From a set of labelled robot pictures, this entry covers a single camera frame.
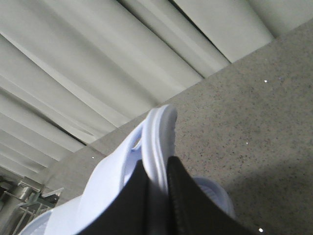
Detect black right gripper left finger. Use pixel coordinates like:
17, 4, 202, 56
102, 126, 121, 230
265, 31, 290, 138
79, 160, 157, 235

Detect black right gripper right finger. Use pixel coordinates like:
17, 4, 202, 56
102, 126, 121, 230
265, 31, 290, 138
167, 157, 256, 235

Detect light blue slipper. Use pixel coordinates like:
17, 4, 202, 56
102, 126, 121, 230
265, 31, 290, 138
22, 105, 234, 235

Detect grey-green pleated curtain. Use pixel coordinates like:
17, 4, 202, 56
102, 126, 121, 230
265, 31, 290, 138
0, 0, 313, 177

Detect metal frame stand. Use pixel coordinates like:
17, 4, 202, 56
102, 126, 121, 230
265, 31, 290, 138
0, 177, 64, 235

